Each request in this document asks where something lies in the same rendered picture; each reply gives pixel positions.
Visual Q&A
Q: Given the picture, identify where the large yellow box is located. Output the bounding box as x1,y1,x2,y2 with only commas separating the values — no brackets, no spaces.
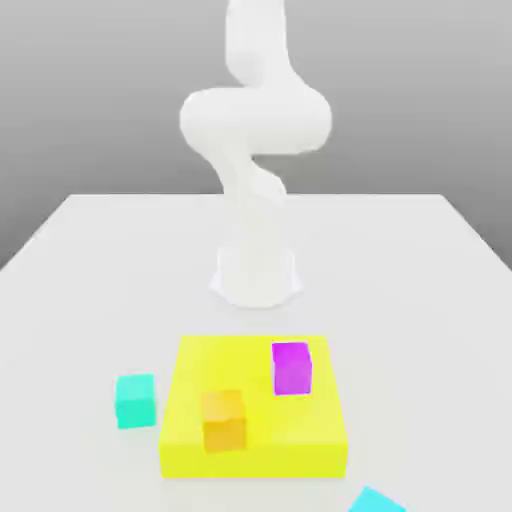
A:
158,334,349,480

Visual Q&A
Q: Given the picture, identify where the small cyan cube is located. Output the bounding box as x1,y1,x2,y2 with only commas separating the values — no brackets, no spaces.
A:
347,485,408,512

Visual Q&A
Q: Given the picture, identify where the small turquoise cube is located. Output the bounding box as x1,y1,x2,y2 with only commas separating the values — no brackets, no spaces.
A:
114,373,158,431

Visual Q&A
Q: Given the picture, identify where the small magenta cube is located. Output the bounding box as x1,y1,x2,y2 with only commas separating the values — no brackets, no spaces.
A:
270,341,314,397

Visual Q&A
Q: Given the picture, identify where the small orange cube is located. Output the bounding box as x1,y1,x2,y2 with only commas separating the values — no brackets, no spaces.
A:
200,389,248,454

